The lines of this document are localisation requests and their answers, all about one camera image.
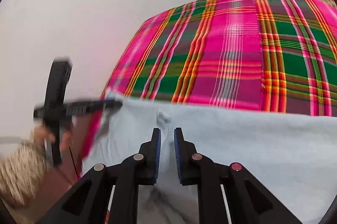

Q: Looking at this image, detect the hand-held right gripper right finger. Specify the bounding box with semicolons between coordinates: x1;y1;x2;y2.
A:
174;127;303;224

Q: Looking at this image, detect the light blue t-shirt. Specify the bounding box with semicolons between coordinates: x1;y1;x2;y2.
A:
82;90;337;224

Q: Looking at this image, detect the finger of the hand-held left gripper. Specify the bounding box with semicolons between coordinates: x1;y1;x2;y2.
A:
102;100;124;110

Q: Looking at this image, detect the pink plaid bed sheet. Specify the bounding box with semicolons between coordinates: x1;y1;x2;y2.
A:
79;0;337;180

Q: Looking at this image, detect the person's left hand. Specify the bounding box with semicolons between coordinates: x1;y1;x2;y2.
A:
35;125;73;153

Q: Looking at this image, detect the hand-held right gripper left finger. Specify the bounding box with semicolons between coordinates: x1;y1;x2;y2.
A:
37;128;162;224

